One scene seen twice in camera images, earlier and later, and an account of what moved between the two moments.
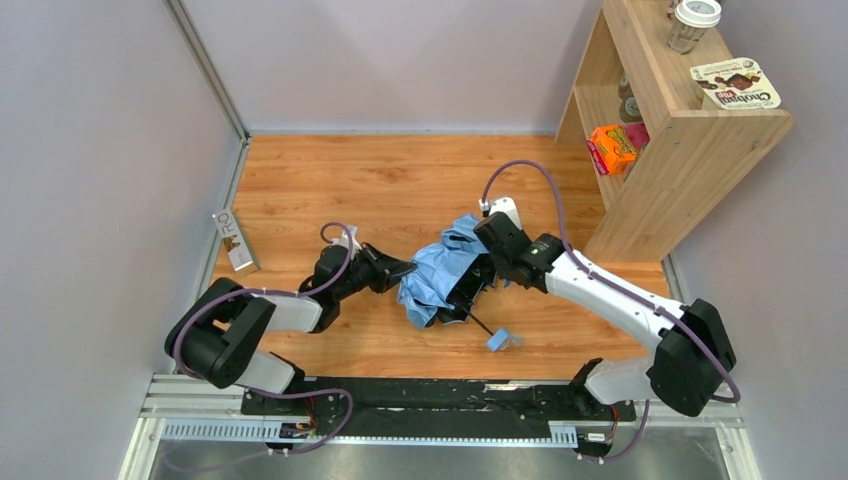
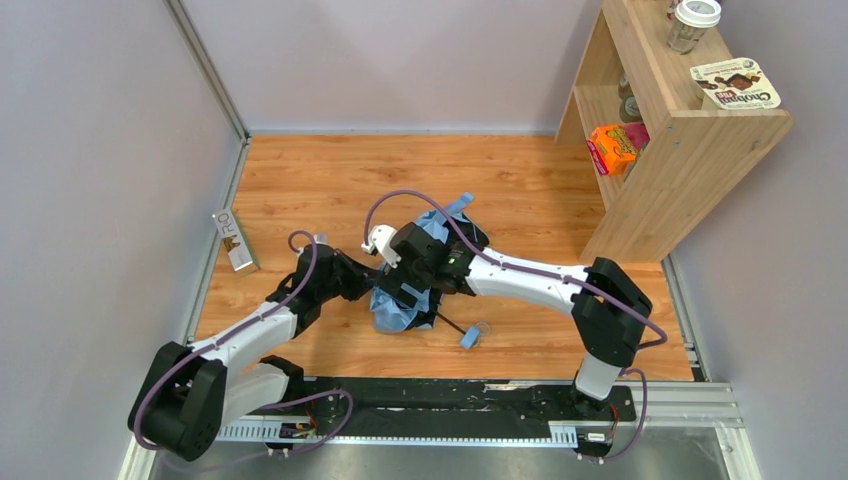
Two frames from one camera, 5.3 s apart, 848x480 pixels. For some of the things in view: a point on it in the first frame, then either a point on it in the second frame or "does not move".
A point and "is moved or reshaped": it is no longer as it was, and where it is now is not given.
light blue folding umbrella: (421, 294) is moved or reshaped
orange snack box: (616, 148) does not move
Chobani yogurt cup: (740, 83) does not move
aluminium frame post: (194, 38) does not move
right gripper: (472, 277) -> (395, 289)
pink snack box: (639, 135) does not move
